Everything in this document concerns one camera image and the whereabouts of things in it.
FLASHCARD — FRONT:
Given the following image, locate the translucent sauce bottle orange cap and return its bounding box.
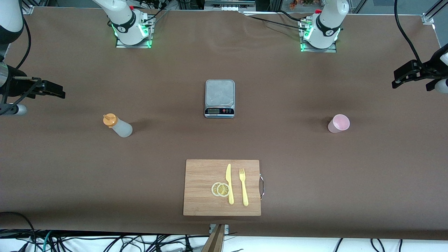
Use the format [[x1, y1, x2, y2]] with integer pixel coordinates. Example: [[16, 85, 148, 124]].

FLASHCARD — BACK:
[[103, 113, 133, 138]]

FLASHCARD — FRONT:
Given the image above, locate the pink plastic cup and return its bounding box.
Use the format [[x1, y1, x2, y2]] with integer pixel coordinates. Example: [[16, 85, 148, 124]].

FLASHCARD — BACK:
[[328, 114, 350, 133]]

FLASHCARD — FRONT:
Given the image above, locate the brown table cover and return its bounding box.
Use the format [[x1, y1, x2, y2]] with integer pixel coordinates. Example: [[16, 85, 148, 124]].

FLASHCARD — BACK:
[[0, 6, 448, 241]]

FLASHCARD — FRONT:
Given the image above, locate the silver digital kitchen scale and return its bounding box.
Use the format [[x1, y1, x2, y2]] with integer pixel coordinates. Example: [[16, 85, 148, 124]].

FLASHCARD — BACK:
[[204, 79, 235, 119]]

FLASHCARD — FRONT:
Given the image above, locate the wooden cutting board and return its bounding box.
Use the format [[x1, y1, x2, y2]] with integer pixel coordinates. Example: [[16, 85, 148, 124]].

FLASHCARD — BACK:
[[183, 159, 265, 216]]

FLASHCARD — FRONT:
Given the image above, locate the yellow plastic knife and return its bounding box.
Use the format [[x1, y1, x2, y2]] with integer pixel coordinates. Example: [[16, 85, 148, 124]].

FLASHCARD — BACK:
[[226, 164, 234, 205]]

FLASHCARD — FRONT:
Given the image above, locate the yellow plastic fork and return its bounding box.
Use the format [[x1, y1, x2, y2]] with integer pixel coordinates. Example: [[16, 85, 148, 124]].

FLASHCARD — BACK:
[[239, 168, 249, 207]]

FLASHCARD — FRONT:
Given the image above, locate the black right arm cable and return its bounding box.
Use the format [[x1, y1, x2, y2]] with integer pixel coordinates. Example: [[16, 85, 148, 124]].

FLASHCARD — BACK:
[[13, 13, 32, 70]]

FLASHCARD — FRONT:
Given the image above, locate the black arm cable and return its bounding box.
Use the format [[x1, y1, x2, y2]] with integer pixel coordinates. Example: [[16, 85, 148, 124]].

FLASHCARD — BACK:
[[13, 13, 32, 70], [394, 0, 422, 65]]

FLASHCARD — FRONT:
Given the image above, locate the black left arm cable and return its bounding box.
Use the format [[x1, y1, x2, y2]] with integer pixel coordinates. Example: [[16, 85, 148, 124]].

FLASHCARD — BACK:
[[394, 0, 422, 65]]

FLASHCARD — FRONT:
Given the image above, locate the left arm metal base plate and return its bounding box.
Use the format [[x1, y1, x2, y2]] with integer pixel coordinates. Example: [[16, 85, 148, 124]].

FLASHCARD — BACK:
[[300, 17, 337, 53]]

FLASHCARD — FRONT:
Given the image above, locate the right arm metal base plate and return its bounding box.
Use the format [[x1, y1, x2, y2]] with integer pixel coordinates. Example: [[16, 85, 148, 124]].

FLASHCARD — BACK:
[[115, 14, 153, 49]]

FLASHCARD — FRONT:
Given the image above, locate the black cable on table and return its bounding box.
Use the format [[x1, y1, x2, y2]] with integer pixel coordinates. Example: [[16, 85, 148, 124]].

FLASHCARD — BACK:
[[241, 10, 310, 32]]

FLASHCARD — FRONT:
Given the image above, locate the teal floor cable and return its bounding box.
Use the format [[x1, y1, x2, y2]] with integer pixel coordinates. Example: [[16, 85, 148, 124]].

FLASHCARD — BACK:
[[41, 230, 54, 252]]

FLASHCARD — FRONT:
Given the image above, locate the wooden post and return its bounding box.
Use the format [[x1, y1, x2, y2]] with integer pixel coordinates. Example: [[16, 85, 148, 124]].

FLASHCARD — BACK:
[[202, 224, 225, 252]]

